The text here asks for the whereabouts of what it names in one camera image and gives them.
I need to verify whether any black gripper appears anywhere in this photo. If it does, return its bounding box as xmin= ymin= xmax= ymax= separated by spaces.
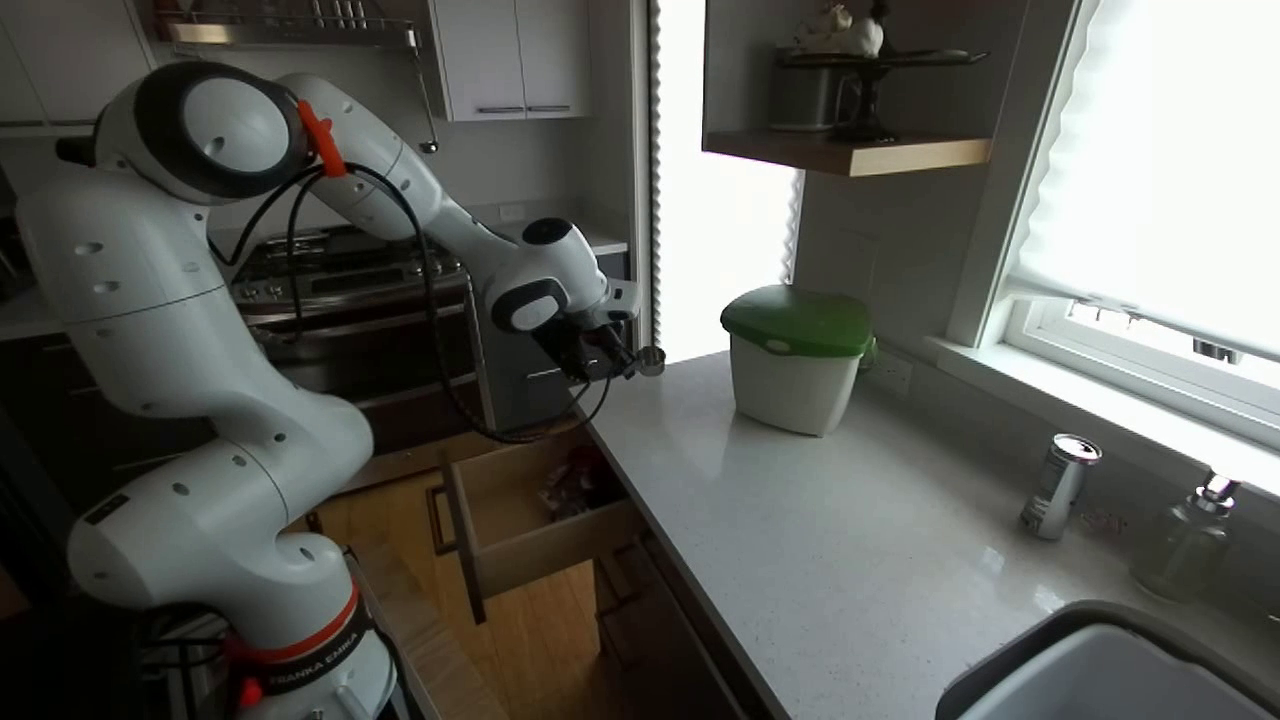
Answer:
xmin=530 ymin=310 xmax=662 ymax=379

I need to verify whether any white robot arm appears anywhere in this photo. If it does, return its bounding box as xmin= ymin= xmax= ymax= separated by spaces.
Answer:
xmin=15 ymin=61 xmax=634 ymax=720

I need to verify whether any open wooden drawer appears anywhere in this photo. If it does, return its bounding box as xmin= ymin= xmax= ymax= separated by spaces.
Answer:
xmin=428 ymin=432 xmax=643 ymax=624

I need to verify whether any white bin with green lid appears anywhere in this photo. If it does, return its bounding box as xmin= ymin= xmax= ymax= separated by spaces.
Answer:
xmin=719 ymin=282 xmax=876 ymax=434

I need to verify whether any stainless steel oven range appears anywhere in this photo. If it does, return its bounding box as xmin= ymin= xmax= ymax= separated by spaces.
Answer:
xmin=230 ymin=228 xmax=480 ymax=406

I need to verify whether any white upper cabinet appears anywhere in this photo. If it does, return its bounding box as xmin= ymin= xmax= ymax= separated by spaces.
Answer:
xmin=428 ymin=0 xmax=589 ymax=121

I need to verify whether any white pleated window blind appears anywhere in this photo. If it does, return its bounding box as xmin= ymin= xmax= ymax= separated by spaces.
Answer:
xmin=1013 ymin=0 xmax=1280 ymax=357

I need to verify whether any kitchen sink basin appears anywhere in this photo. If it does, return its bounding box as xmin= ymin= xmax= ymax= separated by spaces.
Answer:
xmin=937 ymin=600 xmax=1280 ymax=720

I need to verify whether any glass soap bottle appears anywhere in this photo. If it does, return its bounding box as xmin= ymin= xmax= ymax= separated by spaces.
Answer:
xmin=1132 ymin=476 xmax=1239 ymax=600

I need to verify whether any wall shelf with tiered stand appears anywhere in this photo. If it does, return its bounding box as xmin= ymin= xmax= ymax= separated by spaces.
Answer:
xmin=698 ymin=0 xmax=990 ymax=180

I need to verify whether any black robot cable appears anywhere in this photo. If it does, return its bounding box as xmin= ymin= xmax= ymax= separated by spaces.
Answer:
xmin=214 ymin=157 xmax=616 ymax=442

